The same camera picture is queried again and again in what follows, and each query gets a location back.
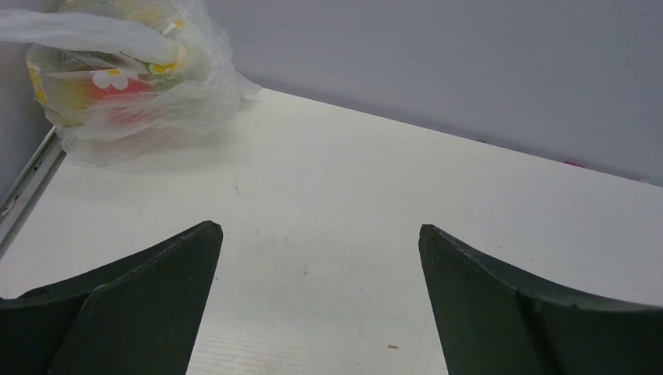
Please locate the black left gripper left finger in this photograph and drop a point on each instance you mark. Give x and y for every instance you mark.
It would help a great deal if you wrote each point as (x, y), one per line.
(138, 315)

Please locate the aluminium table edge rail left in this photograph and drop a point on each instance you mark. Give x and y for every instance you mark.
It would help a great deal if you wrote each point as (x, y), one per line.
(29, 187)

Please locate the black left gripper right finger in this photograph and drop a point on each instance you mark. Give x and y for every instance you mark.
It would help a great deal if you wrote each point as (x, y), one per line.
(495, 318)

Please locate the translucent plastic bag with prints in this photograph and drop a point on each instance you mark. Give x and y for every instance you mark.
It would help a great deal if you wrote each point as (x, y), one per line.
(119, 78)

